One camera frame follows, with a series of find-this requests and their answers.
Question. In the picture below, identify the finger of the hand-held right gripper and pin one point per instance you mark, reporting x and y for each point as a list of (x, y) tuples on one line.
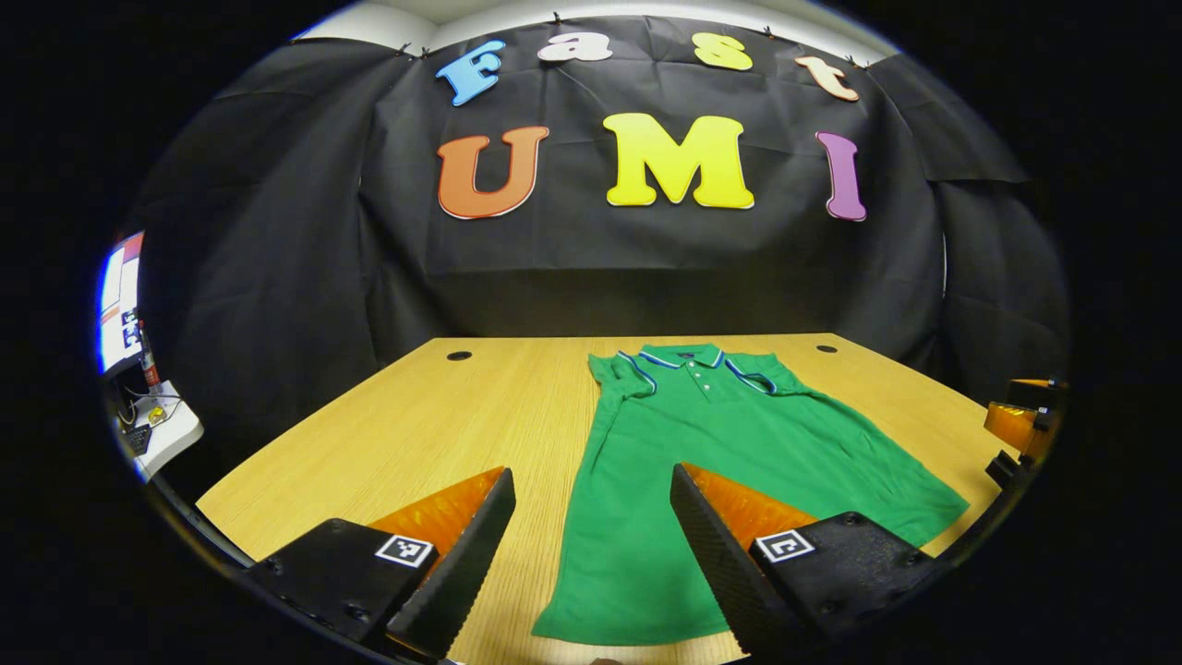
[(1008, 468), (1039, 392)]

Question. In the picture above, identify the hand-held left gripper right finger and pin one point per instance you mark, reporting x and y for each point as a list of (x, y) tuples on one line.
[(716, 563)]

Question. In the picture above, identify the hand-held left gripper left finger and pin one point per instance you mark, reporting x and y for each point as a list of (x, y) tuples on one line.
[(462, 573)]

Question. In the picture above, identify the green polo T-shirt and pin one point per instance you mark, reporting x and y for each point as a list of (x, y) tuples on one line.
[(702, 443)]

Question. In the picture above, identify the white side table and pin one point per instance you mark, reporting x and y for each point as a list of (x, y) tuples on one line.
[(180, 429)]

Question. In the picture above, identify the black backdrop cloth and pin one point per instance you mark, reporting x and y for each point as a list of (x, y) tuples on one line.
[(554, 249)]

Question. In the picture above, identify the small red bottle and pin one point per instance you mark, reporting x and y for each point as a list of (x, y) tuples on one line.
[(150, 371)]

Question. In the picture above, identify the computer monitor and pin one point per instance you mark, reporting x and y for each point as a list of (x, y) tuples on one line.
[(120, 305)]

